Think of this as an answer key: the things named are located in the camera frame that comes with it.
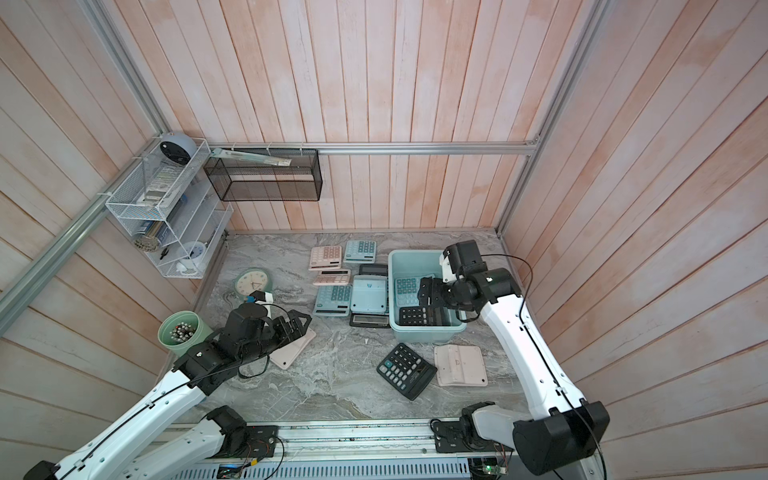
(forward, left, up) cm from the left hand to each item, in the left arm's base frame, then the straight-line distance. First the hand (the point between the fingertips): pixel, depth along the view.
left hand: (300, 328), depth 76 cm
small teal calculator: (+39, -13, -14) cm, 43 cm away
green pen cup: (-1, +30, +1) cm, 30 cm away
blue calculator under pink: (+17, -5, -14) cm, 23 cm away
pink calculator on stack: (+25, -4, -12) cm, 28 cm away
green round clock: (+25, +24, -14) cm, 38 cm away
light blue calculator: (+21, -30, -15) cm, 40 cm away
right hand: (+8, -35, +5) cm, 36 cm away
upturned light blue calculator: (+19, -17, -13) cm, 29 cm away
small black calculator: (+11, -32, -14) cm, 36 cm away
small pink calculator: (+36, 0, -15) cm, 39 cm away
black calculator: (-6, -29, -14) cm, 32 cm away
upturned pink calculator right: (-5, -44, -14) cm, 46 cm away
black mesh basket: (+54, +30, +7) cm, 62 cm away
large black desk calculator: (+10, -18, -14) cm, 25 cm away
